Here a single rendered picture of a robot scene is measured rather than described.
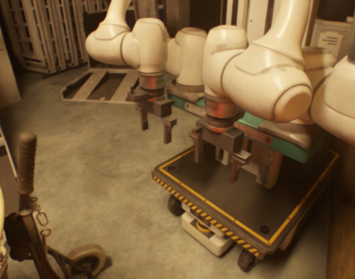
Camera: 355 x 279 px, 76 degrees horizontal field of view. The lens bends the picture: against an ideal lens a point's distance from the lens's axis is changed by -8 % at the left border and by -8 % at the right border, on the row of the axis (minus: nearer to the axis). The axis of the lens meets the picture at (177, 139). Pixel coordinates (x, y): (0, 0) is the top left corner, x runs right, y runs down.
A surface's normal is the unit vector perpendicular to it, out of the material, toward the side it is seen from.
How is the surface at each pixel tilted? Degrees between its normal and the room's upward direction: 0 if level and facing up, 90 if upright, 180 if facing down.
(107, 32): 61
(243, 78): 65
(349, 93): 96
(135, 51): 89
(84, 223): 0
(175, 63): 91
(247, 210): 0
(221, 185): 0
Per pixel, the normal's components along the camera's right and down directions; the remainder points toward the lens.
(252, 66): -0.78, -0.25
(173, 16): -0.49, 0.46
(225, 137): -0.73, 0.36
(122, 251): 0.00, -0.85
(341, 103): -0.92, 0.29
